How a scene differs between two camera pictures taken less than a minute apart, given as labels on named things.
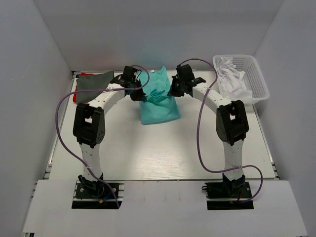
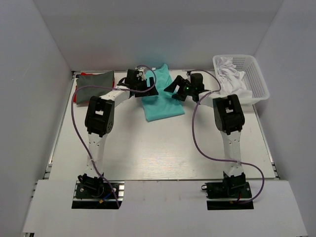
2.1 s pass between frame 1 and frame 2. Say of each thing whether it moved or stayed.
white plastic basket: stayed
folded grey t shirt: stayed
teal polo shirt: moved
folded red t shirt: stayed
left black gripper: moved
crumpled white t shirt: stayed
